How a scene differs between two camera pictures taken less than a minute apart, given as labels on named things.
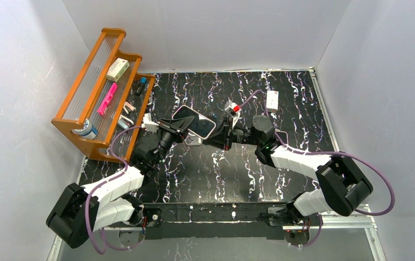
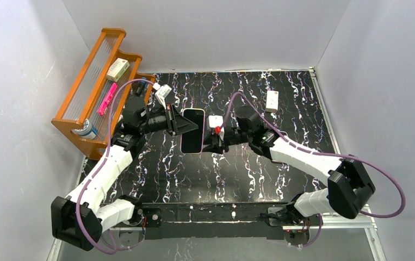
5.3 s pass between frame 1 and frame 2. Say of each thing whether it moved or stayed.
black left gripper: moved
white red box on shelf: stayed
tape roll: stayed
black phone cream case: moved
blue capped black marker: stayed
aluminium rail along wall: stayed
